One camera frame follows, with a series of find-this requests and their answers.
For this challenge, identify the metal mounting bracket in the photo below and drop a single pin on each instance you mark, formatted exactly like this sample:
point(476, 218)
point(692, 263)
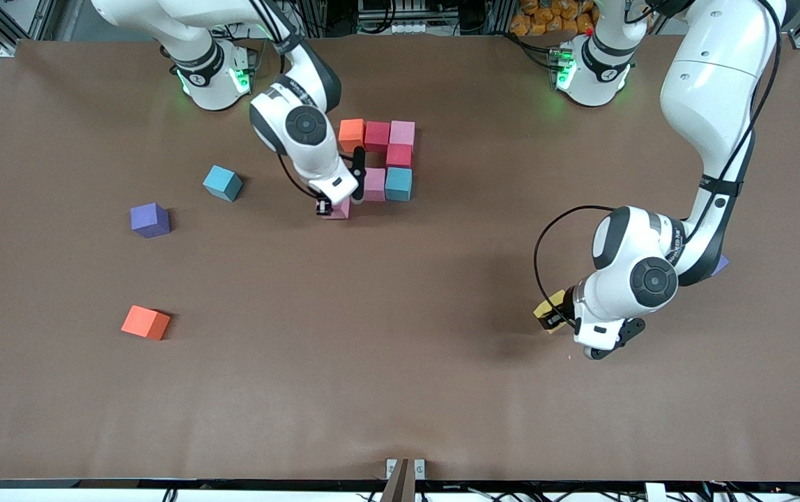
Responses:
point(405, 470)

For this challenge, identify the crimson foam cube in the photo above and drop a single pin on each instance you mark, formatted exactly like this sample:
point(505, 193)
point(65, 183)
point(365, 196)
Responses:
point(398, 156)
point(377, 136)

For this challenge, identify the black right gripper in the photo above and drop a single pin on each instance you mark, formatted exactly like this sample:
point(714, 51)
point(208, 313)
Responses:
point(322, 206)

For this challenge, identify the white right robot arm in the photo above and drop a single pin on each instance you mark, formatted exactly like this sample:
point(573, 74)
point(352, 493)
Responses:
point(309, 139)

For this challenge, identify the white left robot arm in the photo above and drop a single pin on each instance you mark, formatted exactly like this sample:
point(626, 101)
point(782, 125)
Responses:
point(623, 293)

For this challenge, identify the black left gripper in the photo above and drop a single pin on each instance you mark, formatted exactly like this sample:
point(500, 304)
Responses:
point(562, 307)

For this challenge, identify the pink foam cube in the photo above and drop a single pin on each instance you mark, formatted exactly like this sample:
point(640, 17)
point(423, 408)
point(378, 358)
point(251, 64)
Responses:
point(375, 185)
point(341, 210)
point(402, 132)

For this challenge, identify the light blue foam cube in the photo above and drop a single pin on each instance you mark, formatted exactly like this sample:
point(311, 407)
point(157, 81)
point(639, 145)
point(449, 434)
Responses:
point(222, 183)
point(398, 185)

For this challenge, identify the pile of orange objects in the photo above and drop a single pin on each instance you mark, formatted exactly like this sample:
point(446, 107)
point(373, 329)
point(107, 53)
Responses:
point(553, 17)

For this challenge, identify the yellow foam cube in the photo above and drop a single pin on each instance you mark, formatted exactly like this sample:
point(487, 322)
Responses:
point(546, 300)

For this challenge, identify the orange foam cube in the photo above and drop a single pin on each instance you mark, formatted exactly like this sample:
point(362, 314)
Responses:
point(353, 134)
point(145, 323)

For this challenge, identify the white power strip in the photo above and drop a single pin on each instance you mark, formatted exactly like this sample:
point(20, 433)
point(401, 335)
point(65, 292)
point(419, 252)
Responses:
point(407, 28)

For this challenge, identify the paper table cover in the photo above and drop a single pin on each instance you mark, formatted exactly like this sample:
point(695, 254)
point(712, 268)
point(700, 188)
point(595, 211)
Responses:
point(400, 390)

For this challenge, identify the purple foam cube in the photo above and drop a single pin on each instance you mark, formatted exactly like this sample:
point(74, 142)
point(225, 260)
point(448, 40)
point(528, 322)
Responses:
point(150, 220)
point(721, 265)

